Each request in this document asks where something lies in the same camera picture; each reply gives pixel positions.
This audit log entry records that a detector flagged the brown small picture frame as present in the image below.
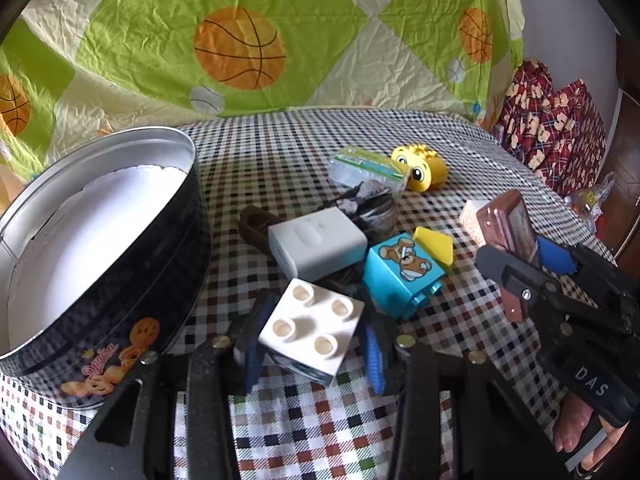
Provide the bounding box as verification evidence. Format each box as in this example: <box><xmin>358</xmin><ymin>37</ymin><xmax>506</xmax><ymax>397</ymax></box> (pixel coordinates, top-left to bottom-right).
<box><xmin>475</xmin><ymin>188</ymin><xmax>542</xmax><ymax>323</ymax></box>

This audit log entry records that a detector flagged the white toy building brick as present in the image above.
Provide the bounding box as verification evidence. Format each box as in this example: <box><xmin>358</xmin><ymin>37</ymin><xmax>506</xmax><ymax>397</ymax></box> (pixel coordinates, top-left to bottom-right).
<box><xmin>258</xmin><ymin>278</ymin><xmax>364</xmax><ymax>386</ymax></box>

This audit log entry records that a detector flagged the yellow foam sponge block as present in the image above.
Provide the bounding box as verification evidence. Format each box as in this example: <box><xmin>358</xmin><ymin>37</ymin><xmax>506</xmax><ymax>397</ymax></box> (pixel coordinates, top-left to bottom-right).
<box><xmin>413</xmin><ymin>226</ymin><xmax>454</xmax><ymax>270</ymax></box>

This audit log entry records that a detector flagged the white power adapter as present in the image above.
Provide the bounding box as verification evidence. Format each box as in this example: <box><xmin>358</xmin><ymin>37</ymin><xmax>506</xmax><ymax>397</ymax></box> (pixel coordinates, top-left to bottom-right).
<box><xmin>268</xmin><ymin>207</ymin><xmax>368</xmax><ymax>282</ymax></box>

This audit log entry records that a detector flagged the right hand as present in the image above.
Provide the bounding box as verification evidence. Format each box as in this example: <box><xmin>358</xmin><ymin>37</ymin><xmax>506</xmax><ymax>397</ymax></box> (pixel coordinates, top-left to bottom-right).
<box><xmin>553</xmin><ymin>392</ymin><xmax>627</xmax><ymax>470</ymax></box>

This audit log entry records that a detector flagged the clear plastic toy bag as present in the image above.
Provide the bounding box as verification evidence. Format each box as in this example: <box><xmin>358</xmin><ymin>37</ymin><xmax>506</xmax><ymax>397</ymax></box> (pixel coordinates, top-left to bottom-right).
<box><xmin>564</xmin><ymin>171</ymin><xmax>615</xmax><ymax>234</ymax></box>

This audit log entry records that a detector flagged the brown wooden door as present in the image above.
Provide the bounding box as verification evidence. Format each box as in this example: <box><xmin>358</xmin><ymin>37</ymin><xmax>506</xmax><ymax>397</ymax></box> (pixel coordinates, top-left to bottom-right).
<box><xmin>598</xmin><ymin>36</ymin><xmax>640</xmax><ymax>275</ymax></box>

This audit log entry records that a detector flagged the blue bear toy brick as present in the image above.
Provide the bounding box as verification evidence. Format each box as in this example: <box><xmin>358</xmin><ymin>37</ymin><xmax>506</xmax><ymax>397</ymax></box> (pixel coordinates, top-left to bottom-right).
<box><xmin>362</xmin><ymin>234</ymin><xmax>446</xmax><ymax>320</ymax></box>

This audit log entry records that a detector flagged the white small card box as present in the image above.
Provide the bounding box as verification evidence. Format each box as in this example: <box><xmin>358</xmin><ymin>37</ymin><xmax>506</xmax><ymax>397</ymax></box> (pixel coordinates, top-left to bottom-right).
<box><xmin>459</xmin><ymin>200</ymin><xmax>489</xmax><ymax>246</ymax></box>

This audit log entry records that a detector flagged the dark brown comb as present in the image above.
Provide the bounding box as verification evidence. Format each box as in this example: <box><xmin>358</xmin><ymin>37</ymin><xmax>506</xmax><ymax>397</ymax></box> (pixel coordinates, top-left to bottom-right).
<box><xmin>239</xmin><ymin>205</ymin><xmax>283</xmax><ymax>257</ymax></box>

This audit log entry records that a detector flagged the red bear patterned fabric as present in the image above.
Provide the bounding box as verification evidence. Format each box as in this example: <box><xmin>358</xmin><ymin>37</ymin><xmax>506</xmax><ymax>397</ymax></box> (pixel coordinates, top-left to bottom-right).
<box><xmin>494</xmin><ymin>58</ymin><xmax>606</xmax><ymax>196</ymax></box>

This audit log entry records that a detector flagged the yellow face toy brick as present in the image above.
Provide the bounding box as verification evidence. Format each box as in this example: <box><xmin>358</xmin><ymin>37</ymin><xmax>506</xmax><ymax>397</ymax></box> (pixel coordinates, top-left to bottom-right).
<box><xmin>392</xmin><ymin>144</ymin><xmax>448</xmax><ymax>193</ymax></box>

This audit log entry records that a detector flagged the round metal cookie tin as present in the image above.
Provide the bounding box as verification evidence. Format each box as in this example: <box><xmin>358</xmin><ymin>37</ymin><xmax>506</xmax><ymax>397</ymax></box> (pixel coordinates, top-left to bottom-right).
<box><xmin>1</xmin><ymin>126</ymin><xmax>212</xmax><ymax>410</ymax></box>

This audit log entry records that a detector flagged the green clear plastic packet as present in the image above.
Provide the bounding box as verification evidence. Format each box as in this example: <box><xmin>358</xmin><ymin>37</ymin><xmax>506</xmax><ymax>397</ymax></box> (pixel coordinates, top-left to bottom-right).
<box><xmin>328</xmin><ymin>145</ymin><xmax>410</xmax><ymax>198</ymax></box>

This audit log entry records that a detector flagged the green basketball bedsheet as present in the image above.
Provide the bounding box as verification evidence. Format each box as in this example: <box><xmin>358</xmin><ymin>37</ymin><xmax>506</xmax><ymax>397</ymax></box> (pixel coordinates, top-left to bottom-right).
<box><xmin>1</xmin><ymin>0</ymin><xmax>525</xmax><ymax>203</ymax></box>

